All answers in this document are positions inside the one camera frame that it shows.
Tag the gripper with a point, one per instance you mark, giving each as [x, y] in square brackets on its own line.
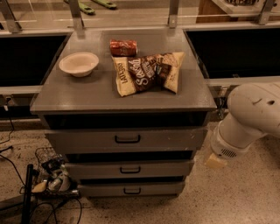
[224, 146]

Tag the grey bottom drawer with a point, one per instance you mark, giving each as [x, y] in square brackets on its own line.
[132, 189]

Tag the grey drawer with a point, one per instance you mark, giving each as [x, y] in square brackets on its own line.
[132, 189]
[125, 170]
[72, 141]

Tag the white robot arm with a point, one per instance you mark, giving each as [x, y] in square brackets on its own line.
[253, 113]

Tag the grey top drawer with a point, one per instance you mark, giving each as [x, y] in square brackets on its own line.
[72, 141]

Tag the grey middle drawer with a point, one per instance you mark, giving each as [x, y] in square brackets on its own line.
[125, 170]

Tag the grey drawer cabinet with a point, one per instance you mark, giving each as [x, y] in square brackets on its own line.
[93, 103]

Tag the brown chip bag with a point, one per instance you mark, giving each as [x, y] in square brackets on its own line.
[138, 74]

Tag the white paper bowl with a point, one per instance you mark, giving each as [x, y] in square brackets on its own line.
[79, 64]

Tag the black metal stand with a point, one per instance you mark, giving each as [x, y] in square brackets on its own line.
[27, 195]

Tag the green tool right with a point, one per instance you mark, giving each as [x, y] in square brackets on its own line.
[106, 3]

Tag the green tool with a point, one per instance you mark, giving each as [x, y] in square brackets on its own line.
[86, 9]
[106, 3]

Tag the green tool left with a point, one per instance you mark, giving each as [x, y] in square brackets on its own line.
[86, 9]

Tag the wire basket with items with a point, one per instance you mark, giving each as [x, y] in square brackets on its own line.
[53, 181]

